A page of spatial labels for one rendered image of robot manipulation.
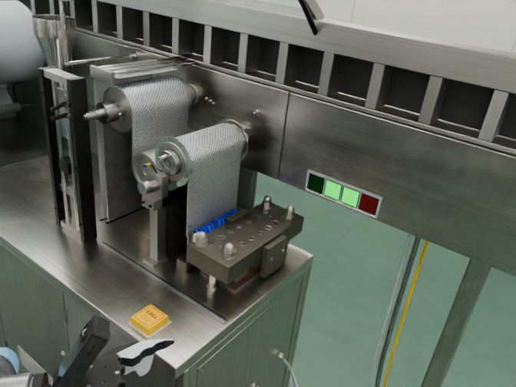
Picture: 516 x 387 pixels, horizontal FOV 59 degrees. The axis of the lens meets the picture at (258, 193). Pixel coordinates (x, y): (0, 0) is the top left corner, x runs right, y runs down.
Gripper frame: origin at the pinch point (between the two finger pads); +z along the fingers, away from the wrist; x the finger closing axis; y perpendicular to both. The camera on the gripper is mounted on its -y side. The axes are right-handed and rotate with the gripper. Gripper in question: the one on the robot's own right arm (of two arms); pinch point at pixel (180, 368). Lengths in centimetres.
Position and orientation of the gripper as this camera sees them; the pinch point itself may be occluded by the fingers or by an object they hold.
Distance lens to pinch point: 73.7
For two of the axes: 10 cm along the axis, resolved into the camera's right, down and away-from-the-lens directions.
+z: 9.6, -0.3, 2.8
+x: 2.7, 3.4, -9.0
